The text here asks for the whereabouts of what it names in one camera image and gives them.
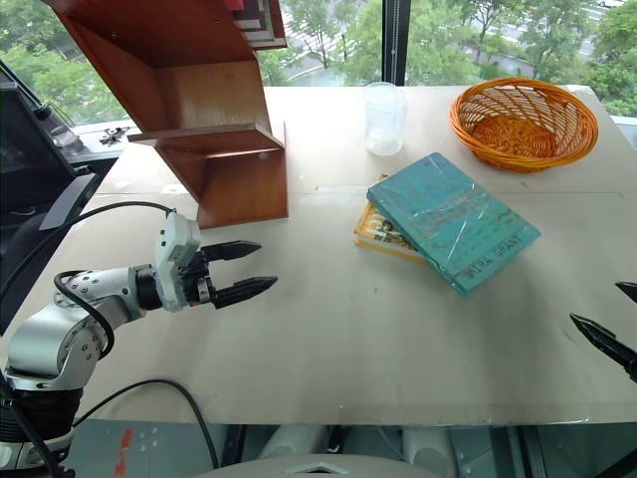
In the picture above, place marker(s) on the brown wooden bookshelf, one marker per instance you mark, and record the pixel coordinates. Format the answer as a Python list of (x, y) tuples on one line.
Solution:
[(219, 114)]

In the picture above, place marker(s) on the black office chair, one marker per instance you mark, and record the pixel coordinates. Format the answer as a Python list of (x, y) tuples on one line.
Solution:
[(25, 259)]

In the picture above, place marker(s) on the black monitor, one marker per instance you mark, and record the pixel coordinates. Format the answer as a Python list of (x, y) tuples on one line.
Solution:
[(25, 159)]

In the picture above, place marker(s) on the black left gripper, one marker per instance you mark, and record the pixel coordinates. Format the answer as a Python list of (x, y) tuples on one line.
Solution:
[(191, 279)]

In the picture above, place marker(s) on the small dark metal clutter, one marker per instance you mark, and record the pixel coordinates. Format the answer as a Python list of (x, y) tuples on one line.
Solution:
[(113, 135)]

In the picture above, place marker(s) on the dark window frame post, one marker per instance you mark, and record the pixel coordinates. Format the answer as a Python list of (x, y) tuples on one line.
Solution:
[(395, 40)]

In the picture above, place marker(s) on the orange wicker basket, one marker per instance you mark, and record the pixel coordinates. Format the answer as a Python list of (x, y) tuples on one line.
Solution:
[(522, 134)]

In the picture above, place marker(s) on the yellow book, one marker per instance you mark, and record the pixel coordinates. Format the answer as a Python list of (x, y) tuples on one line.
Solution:
[(378, 231)]

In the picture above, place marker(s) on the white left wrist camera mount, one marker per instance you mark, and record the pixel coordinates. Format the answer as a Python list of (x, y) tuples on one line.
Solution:
[(174, 234)]

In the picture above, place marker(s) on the clear plastic cup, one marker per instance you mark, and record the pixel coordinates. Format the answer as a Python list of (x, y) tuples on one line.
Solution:
[(384, 119)]

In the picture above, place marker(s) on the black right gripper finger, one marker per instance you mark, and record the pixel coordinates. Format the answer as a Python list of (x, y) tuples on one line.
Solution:
[(629, 290), (609, 341)]

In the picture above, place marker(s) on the white cylinder under table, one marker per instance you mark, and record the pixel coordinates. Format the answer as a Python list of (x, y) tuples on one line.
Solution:
[(293, 440), (428, 448)]

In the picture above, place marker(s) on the teal hardcover book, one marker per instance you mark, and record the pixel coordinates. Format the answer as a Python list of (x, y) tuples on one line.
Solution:
[(448, 219)]

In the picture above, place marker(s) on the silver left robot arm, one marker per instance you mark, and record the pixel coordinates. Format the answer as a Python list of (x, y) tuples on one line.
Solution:
[(60, 328)]

